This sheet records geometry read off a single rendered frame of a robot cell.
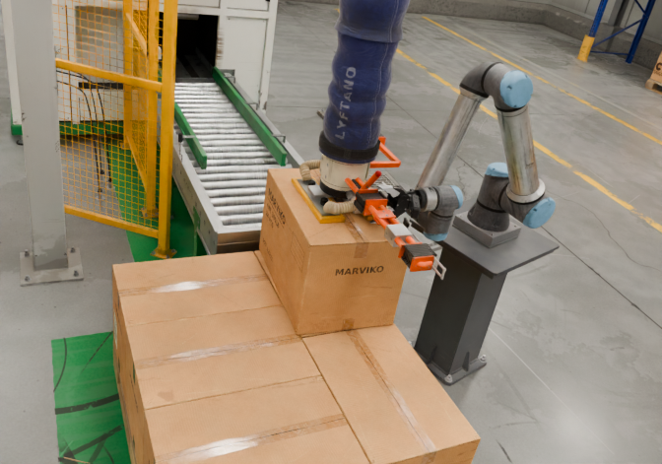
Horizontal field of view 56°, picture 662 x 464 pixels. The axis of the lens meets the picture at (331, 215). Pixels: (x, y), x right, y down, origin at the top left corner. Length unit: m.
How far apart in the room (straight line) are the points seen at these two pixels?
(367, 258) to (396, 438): 0.62
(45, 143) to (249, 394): 1.69
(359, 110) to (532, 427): 1.71
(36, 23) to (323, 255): 1.65
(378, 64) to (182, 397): 1.26
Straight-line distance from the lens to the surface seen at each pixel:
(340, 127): 2.21
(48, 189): 3.34
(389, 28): 2.12
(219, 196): 3.24
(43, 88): 3.14
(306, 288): 2.21
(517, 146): 2.40
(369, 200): 2.12
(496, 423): 3.06
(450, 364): 3.12
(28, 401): 2.90
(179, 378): 2.15
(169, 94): 3.25
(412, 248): 1.90
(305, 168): 2.48
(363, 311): 2.38
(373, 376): 2.25
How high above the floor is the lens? 2.04
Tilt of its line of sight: 28 degrees down
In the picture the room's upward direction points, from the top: 10 degrees clockwise
